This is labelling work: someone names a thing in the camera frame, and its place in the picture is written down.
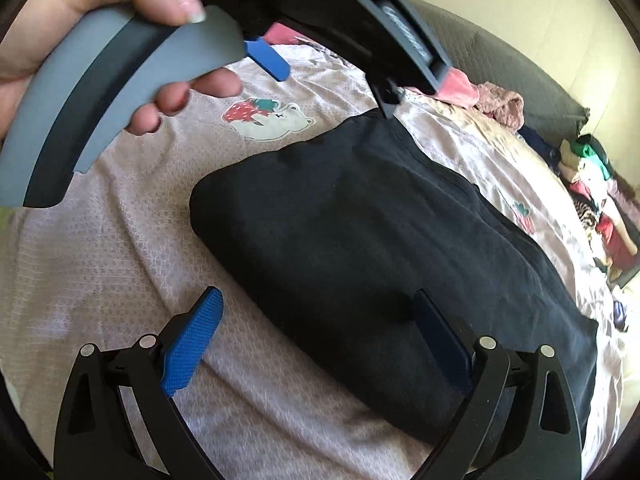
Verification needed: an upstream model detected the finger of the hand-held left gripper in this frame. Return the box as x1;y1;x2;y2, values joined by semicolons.
372;77;403;120
243;37;292;82

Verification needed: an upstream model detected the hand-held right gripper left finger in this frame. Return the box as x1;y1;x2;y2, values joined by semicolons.
52;286;226;480

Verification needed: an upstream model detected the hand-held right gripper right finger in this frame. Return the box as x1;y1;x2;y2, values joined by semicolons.
412;289;583;480

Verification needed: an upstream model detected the black shirt with orange cuffs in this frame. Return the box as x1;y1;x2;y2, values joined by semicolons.
189;109;599;446

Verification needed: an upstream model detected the pile of colourful clothes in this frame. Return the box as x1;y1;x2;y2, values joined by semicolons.
555;134;640;291

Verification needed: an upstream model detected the pink blanket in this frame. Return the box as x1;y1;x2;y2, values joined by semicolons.
262;22;478;109

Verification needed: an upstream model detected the lilac strawberry printed sheet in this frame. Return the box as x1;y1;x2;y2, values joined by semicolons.
0;42;626;480

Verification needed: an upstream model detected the pink knit cloth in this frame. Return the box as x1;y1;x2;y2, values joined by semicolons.
475;81;525;133

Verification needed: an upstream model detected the grey padded headboard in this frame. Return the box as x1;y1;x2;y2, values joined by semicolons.
402;0;591;133

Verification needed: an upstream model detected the navy cloth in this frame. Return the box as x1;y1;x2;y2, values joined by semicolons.
517;125;561;171

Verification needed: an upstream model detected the beige bed sheet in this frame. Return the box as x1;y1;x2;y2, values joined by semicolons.
435;100;601;261

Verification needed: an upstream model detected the purple cloth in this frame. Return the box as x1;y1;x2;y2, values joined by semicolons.
612;300;632;333

